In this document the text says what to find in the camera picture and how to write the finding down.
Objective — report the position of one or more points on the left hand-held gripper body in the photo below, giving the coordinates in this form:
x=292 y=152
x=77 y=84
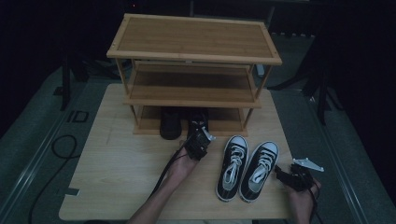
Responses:
x=197 y=146

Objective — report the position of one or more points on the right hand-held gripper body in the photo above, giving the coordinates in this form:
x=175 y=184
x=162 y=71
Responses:
x=300 y=179

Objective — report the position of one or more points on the black shoe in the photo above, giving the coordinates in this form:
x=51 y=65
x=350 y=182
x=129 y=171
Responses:
x=197 y=116
x=170 y=127

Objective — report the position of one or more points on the wooden three-tier shoe rack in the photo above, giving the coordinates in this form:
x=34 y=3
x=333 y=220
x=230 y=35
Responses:
x=193 y=37

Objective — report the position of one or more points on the person's right hand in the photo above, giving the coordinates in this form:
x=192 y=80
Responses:
x=300 y=200

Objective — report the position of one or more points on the person's left hand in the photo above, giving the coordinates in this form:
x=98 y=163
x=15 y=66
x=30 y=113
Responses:
x=180 y=168

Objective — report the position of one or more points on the black white-laced canvas sneaker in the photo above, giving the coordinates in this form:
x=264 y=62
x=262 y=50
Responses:
x=232 y=168
x=261 y=165

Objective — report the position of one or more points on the small pale object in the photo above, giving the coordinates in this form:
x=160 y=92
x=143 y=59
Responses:
x=260 y=71

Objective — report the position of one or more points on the black tripod stand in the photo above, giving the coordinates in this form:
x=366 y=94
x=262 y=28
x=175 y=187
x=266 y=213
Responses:
x=322 y=102

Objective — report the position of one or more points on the black metal stand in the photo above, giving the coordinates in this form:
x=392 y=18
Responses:
x=65 y=87

